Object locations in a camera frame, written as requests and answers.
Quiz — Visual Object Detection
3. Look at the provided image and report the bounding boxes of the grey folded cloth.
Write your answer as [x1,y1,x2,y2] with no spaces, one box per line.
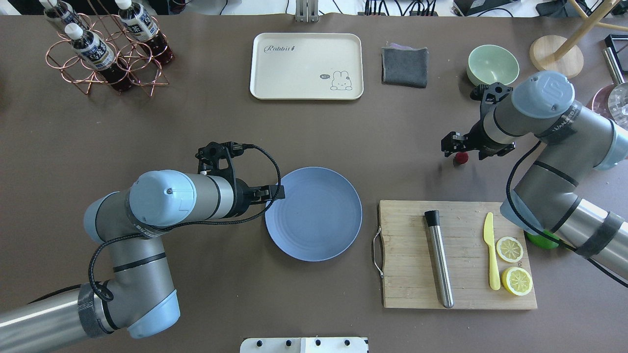
[381,43,429,89]

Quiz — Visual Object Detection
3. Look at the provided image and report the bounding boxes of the steel ice scoop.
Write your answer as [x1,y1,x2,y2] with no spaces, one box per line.
[603,47,628,127]

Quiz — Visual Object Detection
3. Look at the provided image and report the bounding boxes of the green lime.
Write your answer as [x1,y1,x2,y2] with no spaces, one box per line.
[524,230,560,250]

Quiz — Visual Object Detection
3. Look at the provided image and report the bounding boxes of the dark drink bottle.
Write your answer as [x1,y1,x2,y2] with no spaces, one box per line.
[116,0,174,66]
[39,0,88,36]
[65,23,133,92]

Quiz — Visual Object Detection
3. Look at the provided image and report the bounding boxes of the blue plate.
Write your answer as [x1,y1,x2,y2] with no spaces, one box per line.
[265,167,363,262]

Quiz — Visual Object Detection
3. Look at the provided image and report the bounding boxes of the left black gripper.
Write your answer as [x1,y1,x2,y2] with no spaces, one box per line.
[195,142,285,219]

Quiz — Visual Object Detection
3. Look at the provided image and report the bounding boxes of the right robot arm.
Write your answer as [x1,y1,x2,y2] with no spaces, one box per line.
[441,70,628,285]

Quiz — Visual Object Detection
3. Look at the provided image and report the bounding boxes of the dark drink bottle middle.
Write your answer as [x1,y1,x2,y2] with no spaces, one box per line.
[65,23,133,92]

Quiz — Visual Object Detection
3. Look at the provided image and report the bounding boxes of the lemon half thick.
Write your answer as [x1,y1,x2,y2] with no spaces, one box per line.
[501,267,533,296]

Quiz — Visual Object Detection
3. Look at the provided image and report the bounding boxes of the pink bowl with ice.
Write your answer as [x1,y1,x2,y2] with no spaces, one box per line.
[587,82,628,130]

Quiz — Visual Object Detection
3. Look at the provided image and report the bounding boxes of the red strawberry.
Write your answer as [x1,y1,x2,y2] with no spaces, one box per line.
[453,151,469,166]

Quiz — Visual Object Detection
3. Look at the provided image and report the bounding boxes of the dark drink bottle top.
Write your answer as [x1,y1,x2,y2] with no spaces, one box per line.
[116,0,174,66]

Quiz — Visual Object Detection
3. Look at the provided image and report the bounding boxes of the aluminium frame post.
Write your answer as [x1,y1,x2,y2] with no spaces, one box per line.
[295,0,319,23]

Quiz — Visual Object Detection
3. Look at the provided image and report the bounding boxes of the wooden cutting board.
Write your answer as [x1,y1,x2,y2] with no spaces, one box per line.
[378,200,537,310]

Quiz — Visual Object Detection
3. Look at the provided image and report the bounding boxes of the green bowl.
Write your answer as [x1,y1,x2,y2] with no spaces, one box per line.
[466,44,520,86]

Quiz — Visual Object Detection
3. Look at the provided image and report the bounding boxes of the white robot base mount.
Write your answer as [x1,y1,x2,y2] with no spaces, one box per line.
[239,336,369,353]

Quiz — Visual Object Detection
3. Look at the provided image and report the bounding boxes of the steel muddler black tip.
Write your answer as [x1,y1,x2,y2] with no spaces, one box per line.
[424,210,454,309]

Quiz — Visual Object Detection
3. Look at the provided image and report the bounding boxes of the copper wire bottle rack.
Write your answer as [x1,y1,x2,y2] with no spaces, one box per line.
[41,0,175,96]

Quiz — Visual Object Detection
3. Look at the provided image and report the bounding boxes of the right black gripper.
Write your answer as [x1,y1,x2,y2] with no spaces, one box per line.
[441,82,516,160]

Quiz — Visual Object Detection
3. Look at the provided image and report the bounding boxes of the yellow plastic knife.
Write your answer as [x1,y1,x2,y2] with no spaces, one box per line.
[483,212,501,291]

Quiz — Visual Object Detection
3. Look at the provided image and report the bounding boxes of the lemon slice thin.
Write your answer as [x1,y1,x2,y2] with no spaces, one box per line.
[496,236,524,263]

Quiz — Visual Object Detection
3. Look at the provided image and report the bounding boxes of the wooden cup tree stand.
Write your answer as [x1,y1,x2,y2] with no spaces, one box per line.
[529,0,627,78]

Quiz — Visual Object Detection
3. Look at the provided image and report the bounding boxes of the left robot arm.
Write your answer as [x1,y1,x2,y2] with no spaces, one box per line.
[1,142,285,353]

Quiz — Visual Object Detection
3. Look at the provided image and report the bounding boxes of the dark drink bottle outer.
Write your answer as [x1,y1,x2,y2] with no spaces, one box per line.
[39,0,88,36]

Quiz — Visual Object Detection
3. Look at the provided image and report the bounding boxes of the cream rabbit tray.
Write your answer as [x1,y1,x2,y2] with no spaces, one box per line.
[249,33,364,100]

